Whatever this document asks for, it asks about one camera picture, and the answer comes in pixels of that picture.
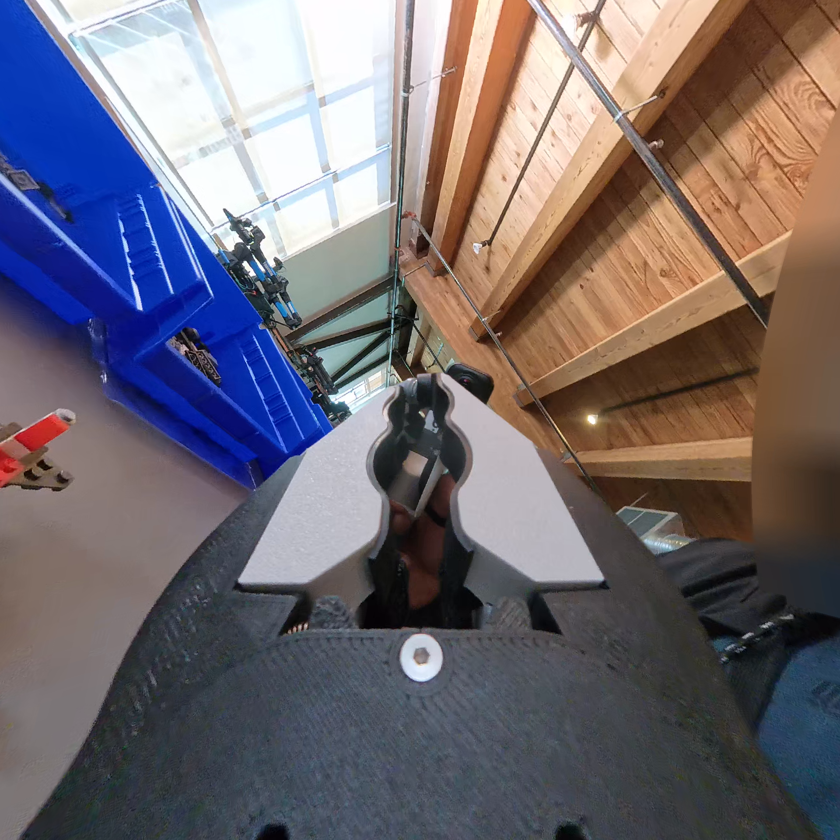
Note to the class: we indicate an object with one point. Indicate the metal ceiling pipe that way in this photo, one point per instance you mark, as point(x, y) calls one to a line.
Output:
point(646, 157)

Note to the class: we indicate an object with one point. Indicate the sparse toy brick group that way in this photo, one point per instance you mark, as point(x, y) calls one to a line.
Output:
point(19, 178)

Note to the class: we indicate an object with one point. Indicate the blue plastic storage bin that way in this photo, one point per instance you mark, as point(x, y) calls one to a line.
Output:
point(65, 85)
point(197, 426)

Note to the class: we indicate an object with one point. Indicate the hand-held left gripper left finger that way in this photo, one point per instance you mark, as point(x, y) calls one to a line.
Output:
point(315, 518)

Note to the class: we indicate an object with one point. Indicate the metal air duct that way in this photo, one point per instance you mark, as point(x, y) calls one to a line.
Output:
point(649, 525)

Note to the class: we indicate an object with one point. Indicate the grey desk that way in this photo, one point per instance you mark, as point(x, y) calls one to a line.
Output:
point(98, 590)

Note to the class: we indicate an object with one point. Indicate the red white toy brick plane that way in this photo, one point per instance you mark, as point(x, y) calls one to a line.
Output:
point(33, 436)

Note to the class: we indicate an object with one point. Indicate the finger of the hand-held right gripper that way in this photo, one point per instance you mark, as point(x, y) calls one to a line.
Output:
point(417, 407)

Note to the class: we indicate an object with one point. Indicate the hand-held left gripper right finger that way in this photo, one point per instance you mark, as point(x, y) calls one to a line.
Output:
point(525, 518)

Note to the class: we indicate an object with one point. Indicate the person's right hand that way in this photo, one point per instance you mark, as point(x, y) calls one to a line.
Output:
point(423, 558)

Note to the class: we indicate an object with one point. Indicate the person's clothed body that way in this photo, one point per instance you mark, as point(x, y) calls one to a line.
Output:
point(807, 722)

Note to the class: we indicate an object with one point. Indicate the dense toy brick pile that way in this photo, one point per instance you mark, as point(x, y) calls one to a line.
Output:
point(197, 361)

